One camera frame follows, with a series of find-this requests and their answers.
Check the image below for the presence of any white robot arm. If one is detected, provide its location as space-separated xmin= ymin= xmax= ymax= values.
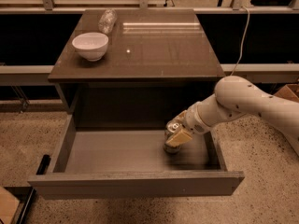
xmin=165 ymin=76 xmax=299 ymax=153

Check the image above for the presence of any clear plastic bottle lying down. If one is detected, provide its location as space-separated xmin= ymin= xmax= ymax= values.
xmin=98 ymin=9 xmax=117 ymax=35

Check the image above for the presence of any cardboard box at right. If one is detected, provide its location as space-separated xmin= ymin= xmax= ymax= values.
xmin=275 ymin=84 xmax=299 ymax=103

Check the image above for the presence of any white cable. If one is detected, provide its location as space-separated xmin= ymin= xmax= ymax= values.
xmin=230 ymin=6 xmax=251 ymax=77

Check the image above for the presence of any white ceramic bowl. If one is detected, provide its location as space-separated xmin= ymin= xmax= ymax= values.
xmin=72 ymin=32 xmax=108 ymax=62

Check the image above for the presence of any wooden board bottom left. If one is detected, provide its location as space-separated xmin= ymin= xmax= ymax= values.
xmin=0 ymin=187 xmax=20 ymax=224

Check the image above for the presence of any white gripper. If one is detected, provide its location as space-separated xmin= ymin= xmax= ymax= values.
xmin=165 ymin=102 xmax=210 ymax=147

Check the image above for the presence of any grey cabinet with counter top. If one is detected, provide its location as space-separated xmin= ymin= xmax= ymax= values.
xmin=49 ymin=9 xmax=224 ymax=130

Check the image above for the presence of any silver 7up soda can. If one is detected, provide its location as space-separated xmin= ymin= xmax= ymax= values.
xmin=164 ymin=120 xmax=181 ymax=155

